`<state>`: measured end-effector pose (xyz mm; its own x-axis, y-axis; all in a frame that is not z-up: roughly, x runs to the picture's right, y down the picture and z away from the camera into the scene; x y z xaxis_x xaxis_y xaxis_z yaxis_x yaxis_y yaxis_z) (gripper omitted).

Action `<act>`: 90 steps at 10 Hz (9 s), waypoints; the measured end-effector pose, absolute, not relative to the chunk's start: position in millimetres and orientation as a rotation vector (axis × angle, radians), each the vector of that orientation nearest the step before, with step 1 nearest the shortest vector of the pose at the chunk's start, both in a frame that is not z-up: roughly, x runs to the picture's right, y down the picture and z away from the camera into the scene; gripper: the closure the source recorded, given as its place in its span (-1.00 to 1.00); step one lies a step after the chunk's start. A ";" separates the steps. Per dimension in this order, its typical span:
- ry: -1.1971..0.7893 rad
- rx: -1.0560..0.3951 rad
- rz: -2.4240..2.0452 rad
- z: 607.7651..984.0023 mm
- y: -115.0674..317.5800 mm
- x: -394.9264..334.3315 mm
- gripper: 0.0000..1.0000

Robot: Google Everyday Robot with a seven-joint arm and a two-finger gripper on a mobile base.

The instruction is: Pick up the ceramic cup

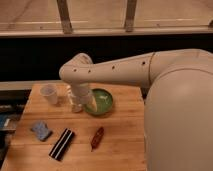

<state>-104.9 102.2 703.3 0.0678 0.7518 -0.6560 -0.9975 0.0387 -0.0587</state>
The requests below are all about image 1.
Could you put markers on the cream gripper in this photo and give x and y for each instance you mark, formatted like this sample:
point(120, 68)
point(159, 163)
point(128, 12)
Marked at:
point(82, 94)

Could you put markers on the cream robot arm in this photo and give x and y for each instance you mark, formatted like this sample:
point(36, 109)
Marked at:
point(178, 116)

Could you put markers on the white ceramic cup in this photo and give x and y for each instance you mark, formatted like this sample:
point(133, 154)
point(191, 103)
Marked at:
point(49, 92)

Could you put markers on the green bowl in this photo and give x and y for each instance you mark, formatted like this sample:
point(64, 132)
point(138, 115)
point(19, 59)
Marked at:
point(104, 101)

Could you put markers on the white plastic bottle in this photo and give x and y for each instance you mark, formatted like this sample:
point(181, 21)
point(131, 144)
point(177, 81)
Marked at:
point(76, 108)

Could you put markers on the brown red chili pepper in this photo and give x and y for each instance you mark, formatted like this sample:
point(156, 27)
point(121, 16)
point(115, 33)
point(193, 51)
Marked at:
point(97, 138)

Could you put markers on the blue sponge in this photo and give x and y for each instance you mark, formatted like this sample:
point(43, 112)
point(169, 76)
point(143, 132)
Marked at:
point(41, 130)

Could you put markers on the metal window frame rail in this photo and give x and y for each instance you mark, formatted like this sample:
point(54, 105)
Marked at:
point(44, 18)

